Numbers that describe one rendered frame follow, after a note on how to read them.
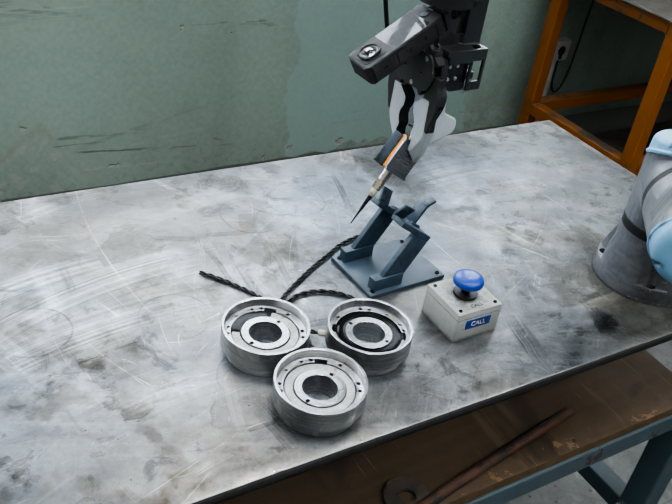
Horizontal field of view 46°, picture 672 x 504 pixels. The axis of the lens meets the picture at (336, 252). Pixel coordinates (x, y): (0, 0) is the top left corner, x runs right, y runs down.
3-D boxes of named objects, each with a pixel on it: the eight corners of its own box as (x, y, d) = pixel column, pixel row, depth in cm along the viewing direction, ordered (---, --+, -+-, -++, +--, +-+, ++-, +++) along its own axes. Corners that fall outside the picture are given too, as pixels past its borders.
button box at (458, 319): (452, 343, 102) (460, 313, 99) (421, 310, 107) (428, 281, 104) (501, 328, 105) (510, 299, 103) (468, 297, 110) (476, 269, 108)
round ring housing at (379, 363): (406, 328, 103) (411, 303, 101) (408, 385, 94) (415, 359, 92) (325, 318, 103) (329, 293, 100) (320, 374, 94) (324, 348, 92)
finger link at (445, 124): (456, 163, 102) (467, 93, 98) (420, 171, 99) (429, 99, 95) (441, 155, 104) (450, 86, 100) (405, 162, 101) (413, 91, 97)
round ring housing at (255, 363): (302, 386, 92) (306, 360, 90) (211, 374, 92) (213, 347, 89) (310, 328, 101) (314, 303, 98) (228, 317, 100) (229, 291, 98)
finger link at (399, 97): (428, 145, 106) (447, 84, 100) (392, 152, 103) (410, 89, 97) (415, 133, 108) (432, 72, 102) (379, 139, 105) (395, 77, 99)
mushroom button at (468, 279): (458, 318, 102) (467, 287, 99) (440, 300, 105) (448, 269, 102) (482, 311, 104) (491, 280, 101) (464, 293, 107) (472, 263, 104)
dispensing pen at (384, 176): (334, 212, 104) (411, 105, 101) (354, 222, 107) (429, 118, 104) (343, 221, 102) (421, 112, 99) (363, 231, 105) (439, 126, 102)
